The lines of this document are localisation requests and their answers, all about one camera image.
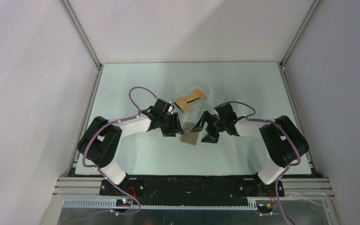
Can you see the grey cable duct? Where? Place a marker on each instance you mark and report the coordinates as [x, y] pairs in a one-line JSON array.
[[117, 203]]

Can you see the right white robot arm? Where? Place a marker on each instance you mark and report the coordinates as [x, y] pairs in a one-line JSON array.
[[284, 143]]

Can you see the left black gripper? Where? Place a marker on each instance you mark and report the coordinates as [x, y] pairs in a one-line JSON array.
[[175, 127]]

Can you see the grey card holder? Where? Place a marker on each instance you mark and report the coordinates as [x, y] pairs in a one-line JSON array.
[[188, 137]]

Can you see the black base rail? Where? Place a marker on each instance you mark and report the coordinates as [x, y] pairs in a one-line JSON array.
[[232, 190]]

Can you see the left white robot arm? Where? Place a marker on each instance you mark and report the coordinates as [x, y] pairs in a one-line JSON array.
[[99, 143]]

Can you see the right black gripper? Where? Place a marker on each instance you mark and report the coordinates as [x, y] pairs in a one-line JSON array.
[[204, 117]]

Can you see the clear plastic card box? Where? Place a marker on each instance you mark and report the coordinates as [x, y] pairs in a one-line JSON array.
[[187, 91]]

